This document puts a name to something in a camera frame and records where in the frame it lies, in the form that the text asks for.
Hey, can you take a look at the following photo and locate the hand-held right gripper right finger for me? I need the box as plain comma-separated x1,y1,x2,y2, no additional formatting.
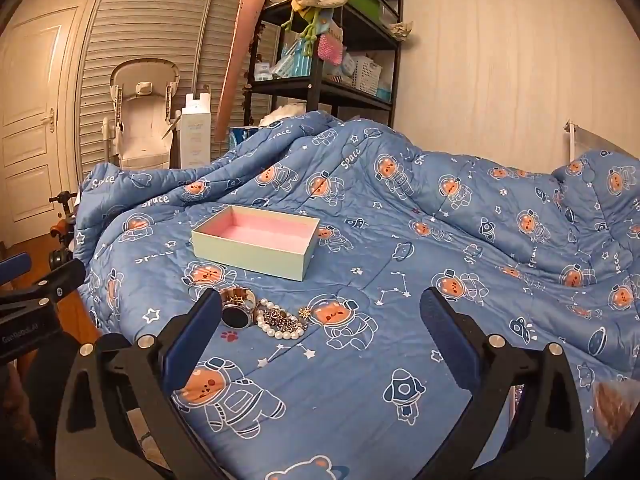
419,286,586,480

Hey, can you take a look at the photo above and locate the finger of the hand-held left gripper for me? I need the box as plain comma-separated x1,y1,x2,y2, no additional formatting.
0,252,32,282
0,258,87,315

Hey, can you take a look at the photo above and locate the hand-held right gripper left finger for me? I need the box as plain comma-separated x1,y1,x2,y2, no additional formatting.
55,287,236,480

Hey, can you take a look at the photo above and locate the gold wrist watch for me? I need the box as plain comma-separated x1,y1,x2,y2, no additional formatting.
220,286,261,330

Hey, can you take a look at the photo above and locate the white pearl bracelet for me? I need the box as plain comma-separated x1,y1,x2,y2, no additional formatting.
256,297,308,341

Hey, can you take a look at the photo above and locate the gold chain bracelet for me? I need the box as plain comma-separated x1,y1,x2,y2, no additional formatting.
262,307,301,333

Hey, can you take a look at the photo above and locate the pale green box pink inside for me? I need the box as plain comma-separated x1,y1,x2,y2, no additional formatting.
191,204,321,282

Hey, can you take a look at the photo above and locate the orange black tricycle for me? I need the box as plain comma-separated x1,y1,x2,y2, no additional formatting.
48,191,82,269

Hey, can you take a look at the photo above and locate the blue printed blanket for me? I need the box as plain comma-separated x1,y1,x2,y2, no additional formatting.
75,110,640,480

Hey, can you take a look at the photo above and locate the white panelled door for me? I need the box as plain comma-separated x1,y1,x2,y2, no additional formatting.
0,5,81,238

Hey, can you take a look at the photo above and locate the white baby high chair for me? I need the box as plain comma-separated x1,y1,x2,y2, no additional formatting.
102,58,182,171

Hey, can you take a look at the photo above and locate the tall white carton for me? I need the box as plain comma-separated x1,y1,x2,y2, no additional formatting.
180,92,213,168

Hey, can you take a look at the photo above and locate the blue tissue pack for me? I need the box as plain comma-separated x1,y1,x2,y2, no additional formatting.
229,125,261,149

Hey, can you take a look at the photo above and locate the white fluffy toy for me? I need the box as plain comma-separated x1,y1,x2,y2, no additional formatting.
259,101,307,127

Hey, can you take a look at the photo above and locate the louvred closet door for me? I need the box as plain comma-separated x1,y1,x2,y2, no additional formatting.
75,0,281,171

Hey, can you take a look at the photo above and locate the white plastic basket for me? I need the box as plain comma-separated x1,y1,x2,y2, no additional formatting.
351,56,382,97

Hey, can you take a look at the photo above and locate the black metal shelf rack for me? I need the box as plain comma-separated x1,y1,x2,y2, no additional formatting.
248,0,404,126

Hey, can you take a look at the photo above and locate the blue striped package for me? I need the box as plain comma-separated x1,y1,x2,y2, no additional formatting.
272,42,314,79

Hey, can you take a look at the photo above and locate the pink mesh pouch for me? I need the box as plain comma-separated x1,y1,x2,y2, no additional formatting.
317,34,347,64

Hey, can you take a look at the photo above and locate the green frog toy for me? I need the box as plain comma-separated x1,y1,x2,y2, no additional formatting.
281,4,326,59

